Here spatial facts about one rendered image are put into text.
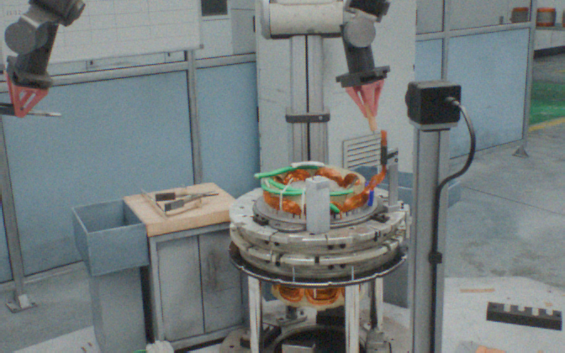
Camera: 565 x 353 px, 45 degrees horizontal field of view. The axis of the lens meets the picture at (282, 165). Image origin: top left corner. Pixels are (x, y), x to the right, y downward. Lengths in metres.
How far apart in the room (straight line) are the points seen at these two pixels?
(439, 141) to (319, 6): 0.92
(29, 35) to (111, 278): 0.47
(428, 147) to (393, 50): 3.10
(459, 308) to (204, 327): 0.56
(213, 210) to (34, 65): 0.44
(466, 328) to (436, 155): 0.83
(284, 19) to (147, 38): 1.93
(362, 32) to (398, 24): 2.46
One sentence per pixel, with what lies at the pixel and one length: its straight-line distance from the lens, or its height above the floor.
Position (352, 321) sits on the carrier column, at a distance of 1.21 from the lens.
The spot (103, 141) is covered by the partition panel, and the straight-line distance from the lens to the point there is 3.49.
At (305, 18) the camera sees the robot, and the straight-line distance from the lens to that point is 1.61.
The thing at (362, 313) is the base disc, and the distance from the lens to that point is 1.51.
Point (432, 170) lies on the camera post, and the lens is 0.73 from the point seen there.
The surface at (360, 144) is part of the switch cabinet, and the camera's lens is 3.72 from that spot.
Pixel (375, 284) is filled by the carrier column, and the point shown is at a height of 0.92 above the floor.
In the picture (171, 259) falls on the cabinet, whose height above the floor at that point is 0.98.
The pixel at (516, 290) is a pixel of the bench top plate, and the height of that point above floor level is 0.78.
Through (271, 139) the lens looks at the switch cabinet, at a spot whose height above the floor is 0.62.
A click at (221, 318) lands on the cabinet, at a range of 1.44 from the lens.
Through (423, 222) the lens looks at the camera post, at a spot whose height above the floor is 1.25.
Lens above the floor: 1.51
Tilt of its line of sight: 16 degrees down
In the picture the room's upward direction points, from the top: 2 degrees counter-clockwise
